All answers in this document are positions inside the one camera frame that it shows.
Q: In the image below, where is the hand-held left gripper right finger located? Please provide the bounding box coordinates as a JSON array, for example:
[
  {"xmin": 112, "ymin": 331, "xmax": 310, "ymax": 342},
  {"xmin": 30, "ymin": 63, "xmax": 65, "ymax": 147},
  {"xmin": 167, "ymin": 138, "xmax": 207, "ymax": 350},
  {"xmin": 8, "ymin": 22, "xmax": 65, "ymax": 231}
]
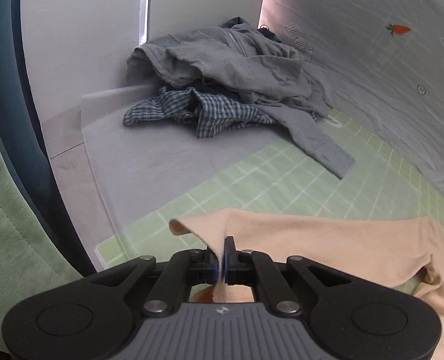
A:
[{"xmin": 224, "ymin": 236, "xmax": 353, "ymax": 316}]

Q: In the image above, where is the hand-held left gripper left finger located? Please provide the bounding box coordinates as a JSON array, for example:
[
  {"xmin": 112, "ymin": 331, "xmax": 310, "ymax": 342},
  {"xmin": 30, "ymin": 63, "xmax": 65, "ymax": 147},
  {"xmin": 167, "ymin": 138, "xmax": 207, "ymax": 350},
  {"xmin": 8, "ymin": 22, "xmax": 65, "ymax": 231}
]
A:
[{"xmin": 87, "ymin": 248, "xmax": 220, "ymax": 316}]

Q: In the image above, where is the translucent white sheet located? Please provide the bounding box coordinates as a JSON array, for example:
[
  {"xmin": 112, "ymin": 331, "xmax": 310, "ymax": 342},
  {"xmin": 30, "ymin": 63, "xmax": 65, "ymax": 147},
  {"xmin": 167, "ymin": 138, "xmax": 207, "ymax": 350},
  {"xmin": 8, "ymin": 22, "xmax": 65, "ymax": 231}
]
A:
[{"xmin": 80, "ymin": 84, "xmax": 283, "ymax": 267}]

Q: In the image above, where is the beige shirt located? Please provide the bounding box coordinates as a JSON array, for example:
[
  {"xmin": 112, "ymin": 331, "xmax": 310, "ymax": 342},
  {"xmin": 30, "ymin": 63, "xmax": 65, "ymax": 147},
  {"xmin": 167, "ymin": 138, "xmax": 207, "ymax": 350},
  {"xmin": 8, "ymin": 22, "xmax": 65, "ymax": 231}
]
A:
[{"xmin": 169, "ymin": 207, "xmax": 444, "ymax": 360}]

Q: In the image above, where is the grey hoodie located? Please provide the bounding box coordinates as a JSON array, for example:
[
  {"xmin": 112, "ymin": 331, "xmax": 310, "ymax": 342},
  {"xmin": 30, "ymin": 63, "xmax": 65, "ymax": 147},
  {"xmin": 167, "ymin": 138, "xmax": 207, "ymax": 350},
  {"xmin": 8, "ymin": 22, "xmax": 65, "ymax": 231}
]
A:
[{"xmin": 126, "ymin": 17, "xmax": 357, "ymax": 180}]

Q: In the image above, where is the green grid mat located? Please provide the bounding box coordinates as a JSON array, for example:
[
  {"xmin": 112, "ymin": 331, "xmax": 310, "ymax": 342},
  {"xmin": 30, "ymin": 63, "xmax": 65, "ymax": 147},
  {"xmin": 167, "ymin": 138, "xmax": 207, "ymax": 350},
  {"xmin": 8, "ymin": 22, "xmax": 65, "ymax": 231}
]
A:
[{"xmin": 94, "ymin": 107, "xmax": 444, "ymax": 297}]

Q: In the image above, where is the blue plaid shirt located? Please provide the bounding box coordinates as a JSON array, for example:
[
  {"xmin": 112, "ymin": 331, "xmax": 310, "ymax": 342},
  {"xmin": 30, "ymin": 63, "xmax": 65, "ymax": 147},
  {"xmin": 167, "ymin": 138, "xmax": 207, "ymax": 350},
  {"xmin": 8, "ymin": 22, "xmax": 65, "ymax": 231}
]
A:
[{"xmin": 122, "ymin": 86, "xmax": 277, "ymax": 139}]

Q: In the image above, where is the teal curtain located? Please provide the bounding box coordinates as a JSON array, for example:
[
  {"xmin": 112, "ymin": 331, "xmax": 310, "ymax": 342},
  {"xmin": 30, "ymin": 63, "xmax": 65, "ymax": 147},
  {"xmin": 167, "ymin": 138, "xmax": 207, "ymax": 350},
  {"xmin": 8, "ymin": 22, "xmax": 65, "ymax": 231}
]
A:
[{"xmin": 0, "ymin": 0, "xmax": 95, "ymax": 275}]

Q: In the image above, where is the grey printed bed sheet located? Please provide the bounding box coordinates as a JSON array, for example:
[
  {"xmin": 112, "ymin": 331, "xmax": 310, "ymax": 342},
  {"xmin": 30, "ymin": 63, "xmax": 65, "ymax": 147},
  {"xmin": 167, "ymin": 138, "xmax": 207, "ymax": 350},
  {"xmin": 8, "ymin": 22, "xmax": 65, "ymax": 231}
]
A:
[{"xmin": 257, "ymin": 0, "xmax": 444, "ymax": 214}]

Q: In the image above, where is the light green fleece cloth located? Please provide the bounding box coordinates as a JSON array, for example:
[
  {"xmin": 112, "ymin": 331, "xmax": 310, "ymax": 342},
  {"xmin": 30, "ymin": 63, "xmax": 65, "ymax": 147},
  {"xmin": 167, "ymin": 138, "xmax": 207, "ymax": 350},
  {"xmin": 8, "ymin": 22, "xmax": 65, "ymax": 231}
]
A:
[{"xmin": 0, "ymin": 82, "xmax": 84, "ymax": 351}]

